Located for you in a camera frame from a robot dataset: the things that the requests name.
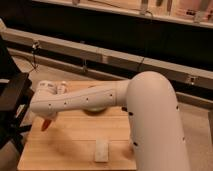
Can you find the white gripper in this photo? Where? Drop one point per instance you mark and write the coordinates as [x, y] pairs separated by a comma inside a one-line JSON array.
[[49, 116]]

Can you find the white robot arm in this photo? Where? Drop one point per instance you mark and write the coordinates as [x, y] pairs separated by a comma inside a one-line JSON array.
[[155, 123]]

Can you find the white plastic bottle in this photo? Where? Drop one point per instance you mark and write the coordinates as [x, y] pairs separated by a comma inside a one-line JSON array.
[[62, 87]]

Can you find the black chair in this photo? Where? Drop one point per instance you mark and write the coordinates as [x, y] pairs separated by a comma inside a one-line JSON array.
[[15, 96]]

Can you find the green bowl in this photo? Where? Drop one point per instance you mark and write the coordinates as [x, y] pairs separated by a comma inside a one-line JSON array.
[[94, 111]]

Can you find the white rectangular sponge block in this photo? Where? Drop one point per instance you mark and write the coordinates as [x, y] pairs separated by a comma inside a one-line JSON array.
[[101, 151]]

